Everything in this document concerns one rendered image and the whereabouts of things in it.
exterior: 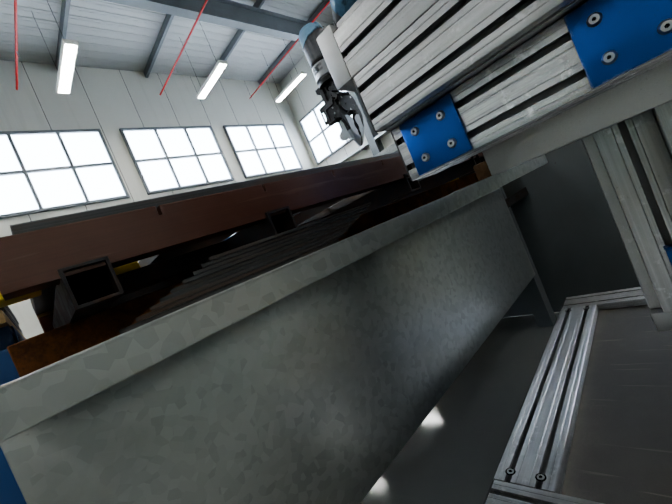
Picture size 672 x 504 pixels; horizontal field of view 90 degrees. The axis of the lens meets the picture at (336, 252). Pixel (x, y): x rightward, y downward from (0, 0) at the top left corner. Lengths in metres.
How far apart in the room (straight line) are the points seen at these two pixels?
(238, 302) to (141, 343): 0.08
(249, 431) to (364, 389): 0.21
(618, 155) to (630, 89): 0.15
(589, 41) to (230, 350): 0.55
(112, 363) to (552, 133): 0.59
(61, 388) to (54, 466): 0.18
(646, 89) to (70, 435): 0.75
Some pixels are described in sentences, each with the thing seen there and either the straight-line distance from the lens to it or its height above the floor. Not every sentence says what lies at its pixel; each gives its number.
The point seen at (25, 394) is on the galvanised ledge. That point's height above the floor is 0.67.
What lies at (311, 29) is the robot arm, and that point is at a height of 1.25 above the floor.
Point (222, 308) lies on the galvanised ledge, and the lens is 0.31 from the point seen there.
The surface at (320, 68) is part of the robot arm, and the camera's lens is 1.07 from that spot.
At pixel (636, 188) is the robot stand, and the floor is 0.57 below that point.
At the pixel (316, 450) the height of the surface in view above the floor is 0.41.
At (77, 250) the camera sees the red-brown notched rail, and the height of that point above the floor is 0.79.
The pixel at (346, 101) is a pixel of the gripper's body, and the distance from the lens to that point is 1.04.
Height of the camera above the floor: 0.68
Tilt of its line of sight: 1 degrees down
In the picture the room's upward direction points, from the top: 23 degrees counter-clockwise
